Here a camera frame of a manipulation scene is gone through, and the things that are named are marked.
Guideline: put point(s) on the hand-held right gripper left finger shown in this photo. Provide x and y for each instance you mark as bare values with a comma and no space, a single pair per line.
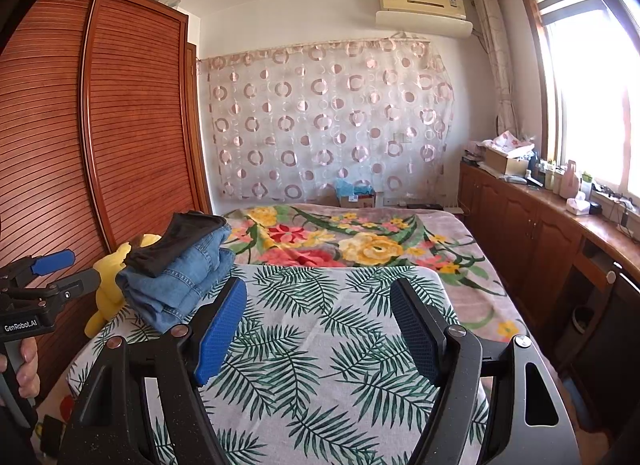
220,335

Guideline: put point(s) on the pink patterned bag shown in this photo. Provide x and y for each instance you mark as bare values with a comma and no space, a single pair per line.
512,140

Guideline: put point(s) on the wooden sideboard cabinet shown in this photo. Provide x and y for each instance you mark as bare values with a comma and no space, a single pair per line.
510,225

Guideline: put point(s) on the white tissue box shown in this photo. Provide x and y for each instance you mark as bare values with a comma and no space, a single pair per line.
577,207

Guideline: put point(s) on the wooden slatted wardrobe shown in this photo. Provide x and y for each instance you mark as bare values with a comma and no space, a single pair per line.
135,120

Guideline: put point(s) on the small cardboard box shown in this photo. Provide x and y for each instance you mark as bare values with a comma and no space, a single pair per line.
357,201

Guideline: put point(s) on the window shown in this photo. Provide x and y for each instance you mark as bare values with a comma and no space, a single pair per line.
585,95

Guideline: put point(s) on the beige window curtain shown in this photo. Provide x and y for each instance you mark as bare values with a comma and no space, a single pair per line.
492,45

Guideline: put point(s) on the floral blanket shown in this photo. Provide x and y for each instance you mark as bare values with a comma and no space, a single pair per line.
375,245

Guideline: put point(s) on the black pants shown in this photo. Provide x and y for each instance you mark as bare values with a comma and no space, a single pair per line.
175,245

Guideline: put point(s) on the circle patterned sheer curtain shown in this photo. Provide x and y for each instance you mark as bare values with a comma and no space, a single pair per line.
325,120

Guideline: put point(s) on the yellow plush toy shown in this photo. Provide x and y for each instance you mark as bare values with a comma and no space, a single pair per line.
107,285

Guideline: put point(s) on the person's left hand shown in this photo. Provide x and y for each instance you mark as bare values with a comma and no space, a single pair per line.
29,370

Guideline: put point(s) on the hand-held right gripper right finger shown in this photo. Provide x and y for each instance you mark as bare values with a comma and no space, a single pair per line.
415,335

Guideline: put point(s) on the folded blue jeans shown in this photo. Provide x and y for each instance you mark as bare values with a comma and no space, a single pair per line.
180,290

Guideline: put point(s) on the blue cloth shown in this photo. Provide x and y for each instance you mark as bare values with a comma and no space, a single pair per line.
352,187

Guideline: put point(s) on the beige wall air conditioner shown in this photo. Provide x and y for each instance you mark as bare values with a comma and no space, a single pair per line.
425,7

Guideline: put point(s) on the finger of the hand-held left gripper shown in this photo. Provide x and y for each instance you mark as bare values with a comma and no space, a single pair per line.
52,262
77,285

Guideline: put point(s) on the open cardboard box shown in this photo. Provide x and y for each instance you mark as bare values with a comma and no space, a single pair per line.
502,161

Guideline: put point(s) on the palm leaf printed sheet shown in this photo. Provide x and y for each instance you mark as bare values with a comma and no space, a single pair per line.
310,345

